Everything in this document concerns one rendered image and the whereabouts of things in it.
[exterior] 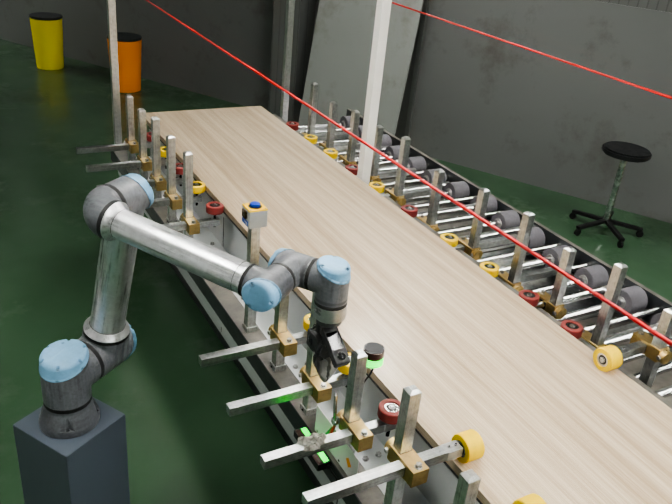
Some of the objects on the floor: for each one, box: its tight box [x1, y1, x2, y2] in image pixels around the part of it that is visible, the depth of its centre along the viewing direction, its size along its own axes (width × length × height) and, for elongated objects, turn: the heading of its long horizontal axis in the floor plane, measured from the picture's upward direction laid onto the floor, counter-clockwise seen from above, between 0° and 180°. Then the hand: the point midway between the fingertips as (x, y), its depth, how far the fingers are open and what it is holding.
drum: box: [29, 12, 64, 70], centre depth 822 cm, size 36×36×59 cm
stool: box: [569, 141, 652, 248], centre depth 550 cm, size 58×55×69 cm
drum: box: [106, 32, 142, 93], centre depth 772 cm, size 36×36×57 cm
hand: (326, 379), depth 203 cm, fingers closed
